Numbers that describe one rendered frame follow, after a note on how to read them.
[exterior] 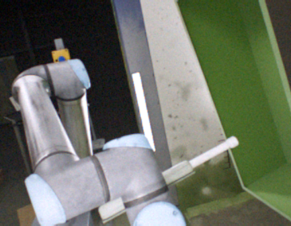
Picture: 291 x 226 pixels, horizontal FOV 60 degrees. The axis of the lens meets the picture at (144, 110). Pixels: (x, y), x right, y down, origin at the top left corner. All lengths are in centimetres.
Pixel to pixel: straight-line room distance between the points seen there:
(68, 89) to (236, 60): 100
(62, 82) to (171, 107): 119
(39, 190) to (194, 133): 173
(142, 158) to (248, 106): 123
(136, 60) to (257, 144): 100
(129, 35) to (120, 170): 153
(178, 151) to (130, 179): 163
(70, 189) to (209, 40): 121
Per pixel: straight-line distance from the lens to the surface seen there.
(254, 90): 165
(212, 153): 84
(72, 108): 101
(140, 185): 46
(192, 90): 201
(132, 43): 191
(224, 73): 153
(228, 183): 235
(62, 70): 94
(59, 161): 48
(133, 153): 46
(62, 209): 45
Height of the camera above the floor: 135
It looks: 11 degrees down
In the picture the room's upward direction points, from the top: 12 degrees counter-clockwise
